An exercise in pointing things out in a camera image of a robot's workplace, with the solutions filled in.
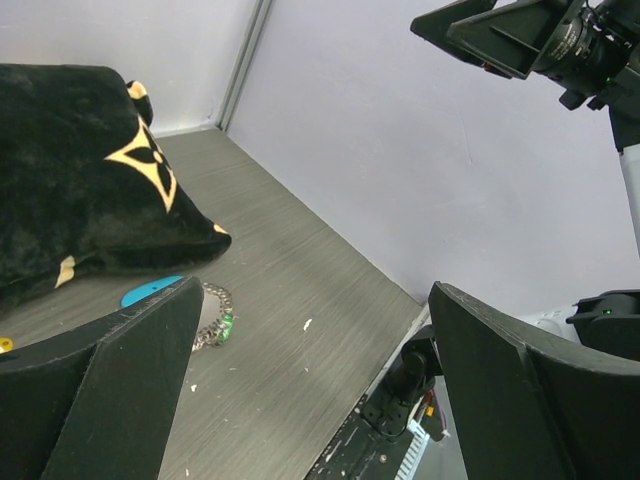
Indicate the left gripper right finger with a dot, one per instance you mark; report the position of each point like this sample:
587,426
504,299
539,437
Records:
531,404

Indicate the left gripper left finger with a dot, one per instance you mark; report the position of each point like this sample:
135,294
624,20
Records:
99,401

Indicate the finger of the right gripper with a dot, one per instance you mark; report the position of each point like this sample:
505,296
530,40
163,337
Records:
433,27
512,38

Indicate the yellow tagged key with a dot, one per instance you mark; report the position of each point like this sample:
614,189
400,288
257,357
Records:
6,345

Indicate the green tagged key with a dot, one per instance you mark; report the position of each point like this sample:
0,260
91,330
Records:
226,327

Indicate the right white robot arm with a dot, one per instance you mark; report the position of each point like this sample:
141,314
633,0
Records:
592,52

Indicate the black floral plush pillow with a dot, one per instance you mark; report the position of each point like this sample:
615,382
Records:
85,187

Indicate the white slotted cable duct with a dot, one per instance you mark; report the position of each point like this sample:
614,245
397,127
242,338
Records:
414,454

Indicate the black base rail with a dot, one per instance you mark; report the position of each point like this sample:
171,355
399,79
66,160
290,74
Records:
373,439

